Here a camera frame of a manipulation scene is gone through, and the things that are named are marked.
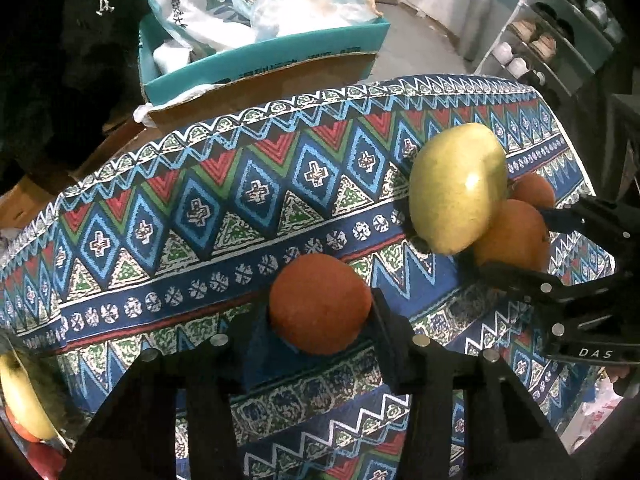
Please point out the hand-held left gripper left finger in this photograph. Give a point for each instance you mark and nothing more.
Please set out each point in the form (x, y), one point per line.
(260, 355)

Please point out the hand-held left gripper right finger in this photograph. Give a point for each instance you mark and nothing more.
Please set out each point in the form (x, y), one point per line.
(395, 355)

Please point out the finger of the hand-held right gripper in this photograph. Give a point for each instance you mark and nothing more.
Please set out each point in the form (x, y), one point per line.
(600, 225)
(550, 292)

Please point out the dark green glass plate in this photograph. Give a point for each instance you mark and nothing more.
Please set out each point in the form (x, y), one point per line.
(67, 410)

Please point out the green-red mango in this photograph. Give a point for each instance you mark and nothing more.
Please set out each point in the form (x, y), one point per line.
(25, 395)

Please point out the small orange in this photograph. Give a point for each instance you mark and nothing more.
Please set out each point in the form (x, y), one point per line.
(535, 190)

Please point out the white plastic bag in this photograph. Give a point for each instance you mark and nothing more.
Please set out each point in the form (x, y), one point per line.
(597, 415)

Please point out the blue patterned tablecloth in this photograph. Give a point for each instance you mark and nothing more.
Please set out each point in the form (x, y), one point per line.
(200, 270)

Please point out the large yellow-green mango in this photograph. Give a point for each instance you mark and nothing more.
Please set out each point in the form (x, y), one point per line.
(455, 185)

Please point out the group of shoes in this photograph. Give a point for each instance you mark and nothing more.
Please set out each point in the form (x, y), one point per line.
(540, 40)

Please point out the white shoe rack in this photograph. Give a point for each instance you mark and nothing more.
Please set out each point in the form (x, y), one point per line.
(560, 15)

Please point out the large cardboard box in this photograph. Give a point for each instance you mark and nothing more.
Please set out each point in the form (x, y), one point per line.
(280, 85)

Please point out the flat cardboard box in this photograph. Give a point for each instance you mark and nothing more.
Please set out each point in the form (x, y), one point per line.
(25, 195)

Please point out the teal box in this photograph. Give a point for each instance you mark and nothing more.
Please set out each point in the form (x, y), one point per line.
(260, 57)

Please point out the clear plastic bag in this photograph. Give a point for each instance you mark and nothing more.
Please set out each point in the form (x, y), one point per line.
(310, 5)

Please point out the black coat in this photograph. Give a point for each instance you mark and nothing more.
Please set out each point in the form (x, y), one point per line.
(60, 60)

